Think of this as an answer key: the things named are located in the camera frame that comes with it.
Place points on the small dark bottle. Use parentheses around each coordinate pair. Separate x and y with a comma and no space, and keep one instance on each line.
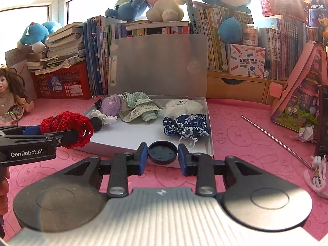
(267,69)

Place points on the blue patterned pouch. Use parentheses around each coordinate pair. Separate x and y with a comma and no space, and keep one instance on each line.
(189,125)

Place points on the green checkered cloth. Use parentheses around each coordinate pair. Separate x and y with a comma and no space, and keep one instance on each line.
(138,107)

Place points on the small white carton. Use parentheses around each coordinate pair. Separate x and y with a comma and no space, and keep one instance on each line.
(250,35)

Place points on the brown-haired doll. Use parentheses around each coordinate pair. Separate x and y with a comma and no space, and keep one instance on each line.
(9,100)

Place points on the row of upright books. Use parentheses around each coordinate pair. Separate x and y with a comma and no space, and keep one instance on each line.
(281,51)

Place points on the black round lid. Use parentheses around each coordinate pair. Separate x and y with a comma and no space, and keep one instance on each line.
(162,152)

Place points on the blue bear plush toy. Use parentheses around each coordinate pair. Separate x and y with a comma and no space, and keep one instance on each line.
(128,7)

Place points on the row of thin blue books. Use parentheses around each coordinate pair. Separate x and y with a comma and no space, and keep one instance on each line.
(96,56)

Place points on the black metal clip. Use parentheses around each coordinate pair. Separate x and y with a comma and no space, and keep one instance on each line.
(98,104)

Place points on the person's left hand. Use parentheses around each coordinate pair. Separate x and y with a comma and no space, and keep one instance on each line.
(3,184)

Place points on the blue cat plush toy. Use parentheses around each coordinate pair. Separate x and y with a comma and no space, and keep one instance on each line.
(30,34)

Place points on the red plastic basket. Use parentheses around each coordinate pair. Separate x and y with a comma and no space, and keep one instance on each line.
(74,82)

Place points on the grey cardboard box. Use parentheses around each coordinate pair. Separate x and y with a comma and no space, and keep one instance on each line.
(158,64)

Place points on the row of small books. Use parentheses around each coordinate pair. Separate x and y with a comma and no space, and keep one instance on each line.
(153,30)

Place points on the crumpled white paper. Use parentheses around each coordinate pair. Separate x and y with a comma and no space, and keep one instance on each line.
(305,133)

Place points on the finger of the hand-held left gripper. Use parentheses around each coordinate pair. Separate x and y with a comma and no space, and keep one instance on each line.
(32,130)
(66,137)

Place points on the white plush toy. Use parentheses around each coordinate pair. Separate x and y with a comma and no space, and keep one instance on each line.
(182,106)

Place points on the purple plush toy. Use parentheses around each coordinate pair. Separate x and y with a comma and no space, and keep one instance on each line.
(111,105)

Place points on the pink white bunny plush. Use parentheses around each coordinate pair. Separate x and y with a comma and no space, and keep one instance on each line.
(161,5)

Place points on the white tissue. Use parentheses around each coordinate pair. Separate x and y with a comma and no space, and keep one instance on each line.
(109,119)
(96,114)

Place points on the pink bunny print towel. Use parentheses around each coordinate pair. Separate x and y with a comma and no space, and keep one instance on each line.
(256,143)

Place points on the stack of lying books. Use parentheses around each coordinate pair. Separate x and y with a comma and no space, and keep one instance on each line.
(64,46)

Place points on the red mesh basket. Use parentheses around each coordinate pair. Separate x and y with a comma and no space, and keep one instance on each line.
(281,5)

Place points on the white printed carton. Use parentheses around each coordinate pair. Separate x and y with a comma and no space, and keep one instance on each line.
(246,61)

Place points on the red knitted pouch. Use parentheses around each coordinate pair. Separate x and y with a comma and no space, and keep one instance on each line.
(66,121)

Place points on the dark blue printed box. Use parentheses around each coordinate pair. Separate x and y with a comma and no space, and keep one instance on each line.
(317,12)

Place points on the pink house-shaped bag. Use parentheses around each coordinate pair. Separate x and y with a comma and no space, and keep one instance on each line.
(297,102)

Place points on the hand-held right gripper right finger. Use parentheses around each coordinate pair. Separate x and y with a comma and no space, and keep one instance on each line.
(182,161)

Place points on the small black puck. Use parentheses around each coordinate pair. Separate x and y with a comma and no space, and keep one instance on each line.
(96,123)

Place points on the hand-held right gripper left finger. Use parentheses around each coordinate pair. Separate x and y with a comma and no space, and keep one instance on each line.
(143,158)

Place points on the wooden drawer organizer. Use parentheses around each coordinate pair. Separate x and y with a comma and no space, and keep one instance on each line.
(240,88)

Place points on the metal straw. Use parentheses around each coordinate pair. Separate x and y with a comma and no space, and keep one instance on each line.
(276,141)

